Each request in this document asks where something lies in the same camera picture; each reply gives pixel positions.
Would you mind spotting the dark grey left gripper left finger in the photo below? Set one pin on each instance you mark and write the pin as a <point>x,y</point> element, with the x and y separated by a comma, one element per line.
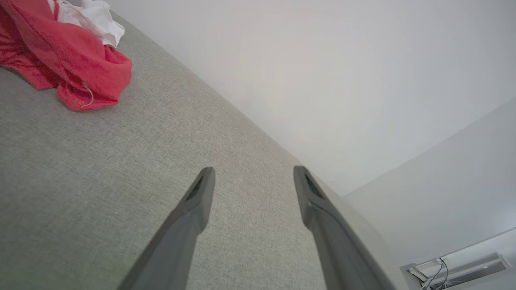
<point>177,241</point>

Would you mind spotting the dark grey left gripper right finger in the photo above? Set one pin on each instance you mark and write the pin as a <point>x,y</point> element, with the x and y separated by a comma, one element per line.
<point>334,241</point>

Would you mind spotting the red white striped jersey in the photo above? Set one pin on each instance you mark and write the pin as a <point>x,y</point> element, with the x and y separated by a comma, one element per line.
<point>64,52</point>

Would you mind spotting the white wall bracket fixture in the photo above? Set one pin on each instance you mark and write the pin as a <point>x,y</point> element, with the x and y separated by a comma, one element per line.
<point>483,268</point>

